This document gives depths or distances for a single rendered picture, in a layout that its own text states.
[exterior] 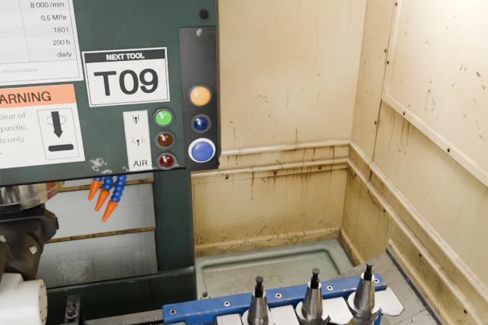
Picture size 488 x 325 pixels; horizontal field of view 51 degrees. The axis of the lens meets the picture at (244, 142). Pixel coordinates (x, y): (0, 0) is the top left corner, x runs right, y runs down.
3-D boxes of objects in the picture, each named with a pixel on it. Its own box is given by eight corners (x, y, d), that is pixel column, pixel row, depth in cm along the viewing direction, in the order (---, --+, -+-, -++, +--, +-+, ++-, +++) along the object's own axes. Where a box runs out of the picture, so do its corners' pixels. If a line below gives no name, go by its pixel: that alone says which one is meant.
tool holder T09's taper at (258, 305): (266, 309, 102) (268, 283, 99) (271, 326, 98) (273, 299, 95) (245, 312, 101) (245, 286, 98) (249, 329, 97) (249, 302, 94)
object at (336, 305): (356, 323, 101) (356, 321, 101) (331, 328, 100) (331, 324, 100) (343, 298, 107) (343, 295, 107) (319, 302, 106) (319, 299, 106)
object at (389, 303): (407, 315, 103) (408, 312, 103) (383, 318, 102) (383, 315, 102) (391, 290, 109) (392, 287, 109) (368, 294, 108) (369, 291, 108)
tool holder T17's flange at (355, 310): (374, 299, 108) (375, 291, 107) (381, 322, 102) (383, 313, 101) (344, 300, 108) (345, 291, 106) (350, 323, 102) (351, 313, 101)
